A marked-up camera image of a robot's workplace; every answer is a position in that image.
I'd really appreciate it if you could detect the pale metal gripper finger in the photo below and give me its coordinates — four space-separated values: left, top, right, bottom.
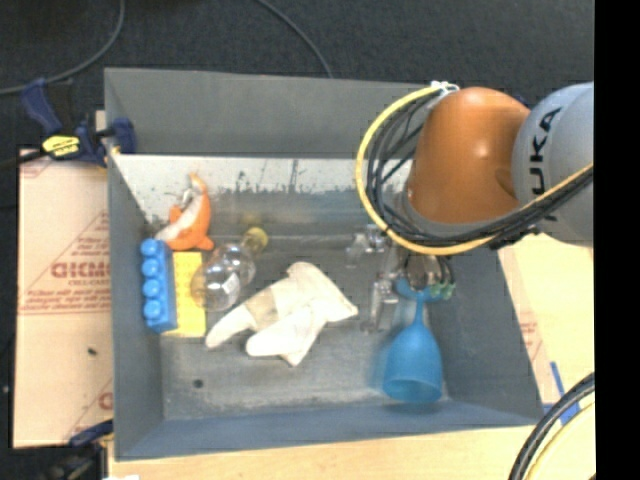
359 280 385 333
381 282 401 330

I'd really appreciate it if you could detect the blue plastic goblet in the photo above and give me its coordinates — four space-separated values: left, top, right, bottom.
380 276 444 404

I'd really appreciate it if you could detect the white glove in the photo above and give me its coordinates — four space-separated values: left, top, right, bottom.
204 260 360 368

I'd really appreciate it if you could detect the grey metal bin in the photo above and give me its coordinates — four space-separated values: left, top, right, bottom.
103 67 545 462

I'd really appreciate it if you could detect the orange and white toy fish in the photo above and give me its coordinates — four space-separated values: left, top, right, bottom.
154 172 216 253

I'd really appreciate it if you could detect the yellow toy brick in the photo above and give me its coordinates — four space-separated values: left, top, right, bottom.
160 250 208 339

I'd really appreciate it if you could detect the blue toy brick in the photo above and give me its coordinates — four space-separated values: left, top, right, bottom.
139 237 180 335

